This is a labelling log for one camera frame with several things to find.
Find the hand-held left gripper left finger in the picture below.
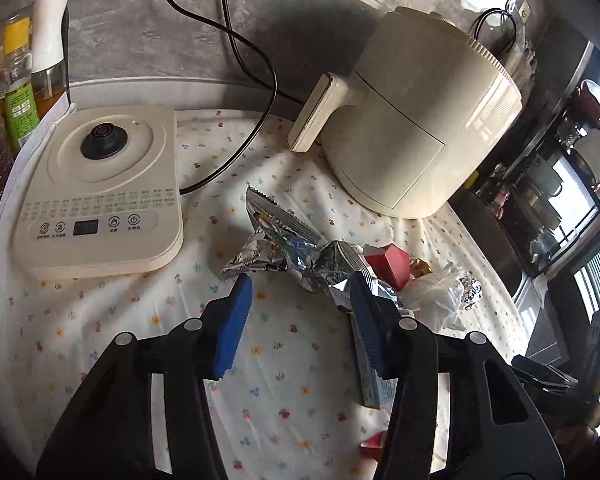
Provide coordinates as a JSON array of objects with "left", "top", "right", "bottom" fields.
[{"left": 36, "top": 275, "right": 254, "bottom": 480}]

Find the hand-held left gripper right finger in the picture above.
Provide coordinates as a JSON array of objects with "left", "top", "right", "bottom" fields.
[{"left": 348, "top": 271, "right": 566, "bottom": 480}]

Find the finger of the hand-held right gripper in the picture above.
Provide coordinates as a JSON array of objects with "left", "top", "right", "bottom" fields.
[{"left": 511, "top": 354, "right": 579, "bottom": 401}]

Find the small red box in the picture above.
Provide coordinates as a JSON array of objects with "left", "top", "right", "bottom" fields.
[{"left": 364, "top": 242, "right": 411, "bottom": 291}]

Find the grey printed cardboard box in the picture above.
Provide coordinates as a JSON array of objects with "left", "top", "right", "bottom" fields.
[{"left": 349, "top": 312, "right": 398, "bottom": 408}]

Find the white plastic bag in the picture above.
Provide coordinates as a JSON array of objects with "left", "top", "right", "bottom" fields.
[{"left": 402, "top": 262, "right": 468, "bottom": 333}]

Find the silver foil ball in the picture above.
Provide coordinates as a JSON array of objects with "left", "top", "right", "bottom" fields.
[{"left": 460, "top": 270, "right": 483, "bottom": 311}]

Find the silver foil wrapper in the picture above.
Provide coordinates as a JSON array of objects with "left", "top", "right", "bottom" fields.
[{"left": 221, "top": 183, "right": 396, "bottom": 313}]

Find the floral tablecloth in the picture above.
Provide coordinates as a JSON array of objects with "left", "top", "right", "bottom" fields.
[{"left": 0, "top": 110, "right": 531, "bottom": 480}]

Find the steel sink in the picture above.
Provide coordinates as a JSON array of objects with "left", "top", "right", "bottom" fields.
[{"left": 447, "top": 195, "right": 526, "bottom": 306}]

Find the white pot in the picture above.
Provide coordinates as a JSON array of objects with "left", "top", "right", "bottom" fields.
[{"left": 572, "top": 132, "right": 600, "bottom": 181}]

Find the cream kettle base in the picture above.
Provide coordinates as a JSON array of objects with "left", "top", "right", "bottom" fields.
[{"left": 12, "top": 104, "right": 185, "bottom": 281}]

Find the cream air fryer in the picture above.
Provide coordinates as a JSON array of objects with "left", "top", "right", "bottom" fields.
[{"left": 287, "top": 6, "right": 523, "bottom": 219}]

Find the black dish rack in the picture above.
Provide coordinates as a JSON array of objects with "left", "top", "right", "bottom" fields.
[{"left": 450, "top": 40, "right": 600, "bottom": 281}]

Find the dark red bowl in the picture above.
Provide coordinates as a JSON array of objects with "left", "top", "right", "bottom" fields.
[{"left": 577, "top": 80, "right": 600, "bottom": 118}]

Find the pack of plastic bags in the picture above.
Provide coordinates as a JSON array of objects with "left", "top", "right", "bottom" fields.
[{"left": 502, "top": 35, "right": 538, "bottom": 96}]

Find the green label bottle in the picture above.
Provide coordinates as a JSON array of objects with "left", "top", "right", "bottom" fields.
[{"left": 0, "top": 47, "right": 41, "bottom": 153}]

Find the white spray bottle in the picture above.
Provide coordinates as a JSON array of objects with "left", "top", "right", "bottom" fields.
[{"left": 30, "top": 0, "right": 73, "bottom": 121}]

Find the yellow label glass bottle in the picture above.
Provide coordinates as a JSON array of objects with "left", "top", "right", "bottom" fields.
[{"left": 0, "top": 0, "right": 35, "bottom": 61}]

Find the black power cable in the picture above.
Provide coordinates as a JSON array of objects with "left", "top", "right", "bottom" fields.
[
  {"left": 155, "top": 0, "right": 280, "bottom": 195},
  {"left": 220, "top": 0, "right": 311, "bottom": 103}
]

